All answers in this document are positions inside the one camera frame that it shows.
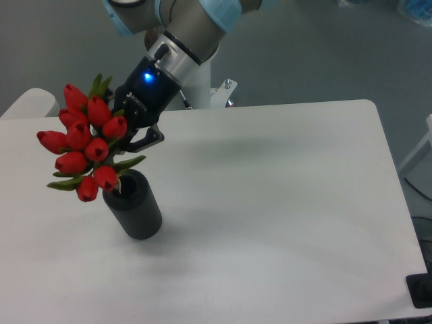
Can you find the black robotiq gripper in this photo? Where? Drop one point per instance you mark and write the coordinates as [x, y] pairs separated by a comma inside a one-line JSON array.
[[144, 95]]

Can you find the red tulip bouquet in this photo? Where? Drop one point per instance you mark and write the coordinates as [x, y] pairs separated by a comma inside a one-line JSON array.
[[85, 150]]

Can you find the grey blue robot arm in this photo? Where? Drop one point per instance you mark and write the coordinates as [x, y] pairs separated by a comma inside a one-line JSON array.
[[192, 31]]

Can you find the dark grey ribbed vase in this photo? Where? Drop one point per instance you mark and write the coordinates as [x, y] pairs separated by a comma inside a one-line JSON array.
[[134, 206]]

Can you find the white chair back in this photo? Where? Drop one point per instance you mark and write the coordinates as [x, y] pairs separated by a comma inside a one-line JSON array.
[[34, 103]]

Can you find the white furniture leg right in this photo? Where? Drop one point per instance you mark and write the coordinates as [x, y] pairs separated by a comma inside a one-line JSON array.
[[421, 149]]

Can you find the clear bag blue items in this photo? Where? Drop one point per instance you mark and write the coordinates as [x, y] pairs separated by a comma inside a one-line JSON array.
[[418, 11]]

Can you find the black box at table edge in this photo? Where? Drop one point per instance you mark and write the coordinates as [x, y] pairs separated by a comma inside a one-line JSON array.
[[419, 287]]

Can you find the white pedestal base frame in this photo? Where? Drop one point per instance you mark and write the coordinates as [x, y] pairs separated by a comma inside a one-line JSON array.
[[221, 96]]

